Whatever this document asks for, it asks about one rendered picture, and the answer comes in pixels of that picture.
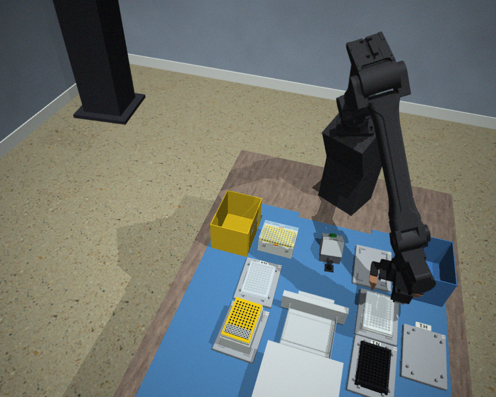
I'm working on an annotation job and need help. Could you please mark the white label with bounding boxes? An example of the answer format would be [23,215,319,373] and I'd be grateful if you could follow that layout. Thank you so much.
[416,322,431,331]

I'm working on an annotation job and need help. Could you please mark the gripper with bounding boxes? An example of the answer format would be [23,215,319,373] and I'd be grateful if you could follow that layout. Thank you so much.
[369,257,425,298]

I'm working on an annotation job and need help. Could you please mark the blue open-top bin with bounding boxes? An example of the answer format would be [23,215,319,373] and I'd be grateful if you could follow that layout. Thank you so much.
[412,237,457,307]

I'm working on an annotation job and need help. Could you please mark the blue bench mat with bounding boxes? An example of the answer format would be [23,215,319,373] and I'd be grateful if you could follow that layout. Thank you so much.
[135,204,452,397]

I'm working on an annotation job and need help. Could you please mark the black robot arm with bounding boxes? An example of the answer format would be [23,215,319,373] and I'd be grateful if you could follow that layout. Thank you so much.
[336,31,436,305]

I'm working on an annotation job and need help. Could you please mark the yellow open-top bin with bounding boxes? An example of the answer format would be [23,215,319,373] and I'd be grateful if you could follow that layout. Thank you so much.
[210,191,262,257]

